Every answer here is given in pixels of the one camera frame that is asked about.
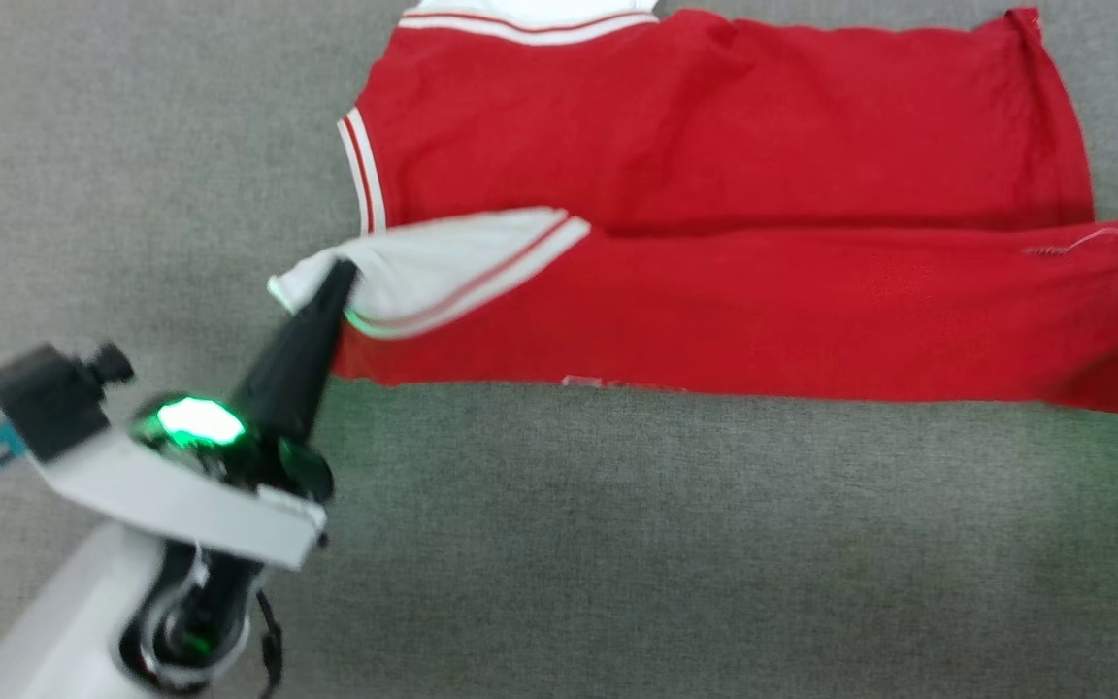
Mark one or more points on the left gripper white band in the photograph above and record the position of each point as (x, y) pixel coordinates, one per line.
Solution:
(190, 485)

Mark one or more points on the red white sports garment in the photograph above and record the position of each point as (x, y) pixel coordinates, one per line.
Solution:
(714, 194)

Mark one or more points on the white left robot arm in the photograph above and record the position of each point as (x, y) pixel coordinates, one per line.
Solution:
(54, 621)

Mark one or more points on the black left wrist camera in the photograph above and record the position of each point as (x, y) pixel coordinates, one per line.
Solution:
(45, 398)

